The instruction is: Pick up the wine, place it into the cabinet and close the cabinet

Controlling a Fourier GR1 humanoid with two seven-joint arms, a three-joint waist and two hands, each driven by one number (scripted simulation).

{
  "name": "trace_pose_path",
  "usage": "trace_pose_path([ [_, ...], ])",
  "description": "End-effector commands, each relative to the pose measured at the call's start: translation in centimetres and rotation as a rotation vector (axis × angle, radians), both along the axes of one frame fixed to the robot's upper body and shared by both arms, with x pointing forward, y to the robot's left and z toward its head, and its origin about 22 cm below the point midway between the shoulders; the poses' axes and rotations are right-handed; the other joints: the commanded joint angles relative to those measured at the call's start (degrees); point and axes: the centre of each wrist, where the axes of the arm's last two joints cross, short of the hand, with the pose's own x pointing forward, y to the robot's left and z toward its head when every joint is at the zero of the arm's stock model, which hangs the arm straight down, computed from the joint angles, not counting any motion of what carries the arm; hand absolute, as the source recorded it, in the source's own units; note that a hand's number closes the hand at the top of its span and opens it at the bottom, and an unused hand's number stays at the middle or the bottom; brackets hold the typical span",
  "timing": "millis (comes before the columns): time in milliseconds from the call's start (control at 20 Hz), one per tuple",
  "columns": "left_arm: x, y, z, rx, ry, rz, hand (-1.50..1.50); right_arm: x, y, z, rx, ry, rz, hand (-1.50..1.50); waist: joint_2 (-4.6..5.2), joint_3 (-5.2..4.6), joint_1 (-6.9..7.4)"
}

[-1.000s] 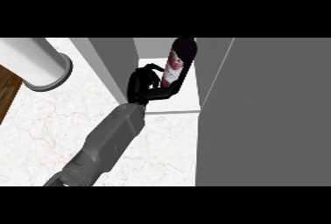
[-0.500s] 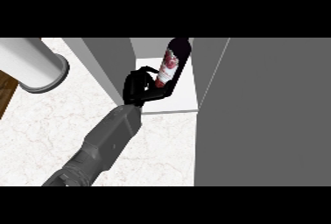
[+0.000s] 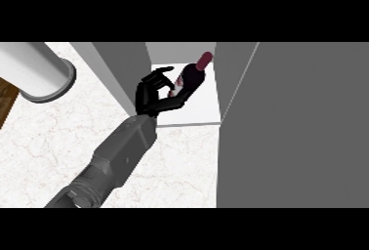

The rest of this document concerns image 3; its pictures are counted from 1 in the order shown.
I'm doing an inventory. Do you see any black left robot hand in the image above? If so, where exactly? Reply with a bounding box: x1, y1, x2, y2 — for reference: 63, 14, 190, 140
134, 65, 187, 119

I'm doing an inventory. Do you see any dark wine bottle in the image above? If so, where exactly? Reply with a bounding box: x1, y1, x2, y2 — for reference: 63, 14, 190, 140
165, 51, 215, 99

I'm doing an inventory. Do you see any grey cabinet with white shelf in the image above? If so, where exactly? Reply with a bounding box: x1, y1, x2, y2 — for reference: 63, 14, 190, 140
71, 42, 261, 129

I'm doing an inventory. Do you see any dark grey cabinet door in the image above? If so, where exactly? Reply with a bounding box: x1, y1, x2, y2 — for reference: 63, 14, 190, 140
215, 42, 369, 209

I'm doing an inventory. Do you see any white cylinder with grey rim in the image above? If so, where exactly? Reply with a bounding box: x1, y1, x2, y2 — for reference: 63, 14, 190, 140
0, 42, 78, 104

